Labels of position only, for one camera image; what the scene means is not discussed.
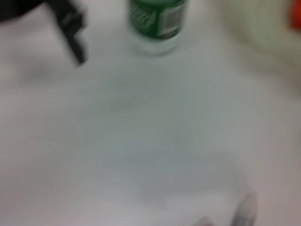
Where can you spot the clear bottle with green label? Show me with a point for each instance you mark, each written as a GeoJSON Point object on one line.
{"type": "Point", "coordinates": [155, 21]}

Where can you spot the grey glitter pen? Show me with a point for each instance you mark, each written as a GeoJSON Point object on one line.
{"type": "Point", "coordinates": [244, 209]}

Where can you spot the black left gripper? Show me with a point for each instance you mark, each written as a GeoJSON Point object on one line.
{"type": "Point", "coordinates": [28, 7]}

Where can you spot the green glass fruit plate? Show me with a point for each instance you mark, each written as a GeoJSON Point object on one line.
{"type": "Point", "coordinates": [258, 35]}

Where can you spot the red-orange fruit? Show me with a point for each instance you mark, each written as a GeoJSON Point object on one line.
{"type": "Point", "coordinates": [295, 14]}

